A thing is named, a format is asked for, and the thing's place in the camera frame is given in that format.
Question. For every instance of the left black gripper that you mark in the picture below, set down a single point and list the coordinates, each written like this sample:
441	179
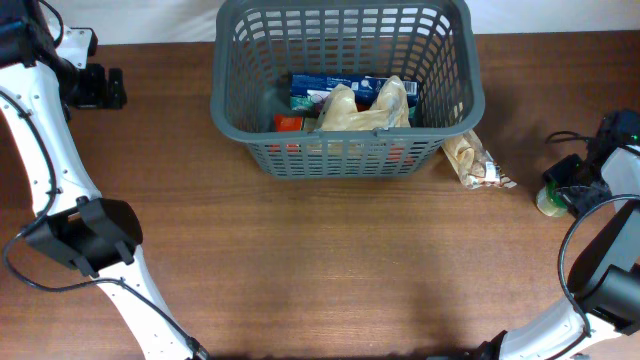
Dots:
101	92

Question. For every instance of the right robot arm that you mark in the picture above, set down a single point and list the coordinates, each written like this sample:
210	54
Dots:
601	288

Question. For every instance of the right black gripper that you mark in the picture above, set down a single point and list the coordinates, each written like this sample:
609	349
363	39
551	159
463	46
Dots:
578	202

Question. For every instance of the blue tissue pack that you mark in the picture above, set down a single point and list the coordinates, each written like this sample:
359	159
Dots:
308	92

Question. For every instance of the green lid glass jar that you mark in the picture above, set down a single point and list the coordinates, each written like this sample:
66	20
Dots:
547	202

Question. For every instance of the beige snack bag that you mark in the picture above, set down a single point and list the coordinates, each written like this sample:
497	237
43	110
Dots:
473	164

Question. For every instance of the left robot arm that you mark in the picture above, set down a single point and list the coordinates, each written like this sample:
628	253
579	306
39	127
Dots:
46	72

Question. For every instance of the grey plastic shopping basket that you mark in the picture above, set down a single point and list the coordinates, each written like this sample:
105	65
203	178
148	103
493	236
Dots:
261	45

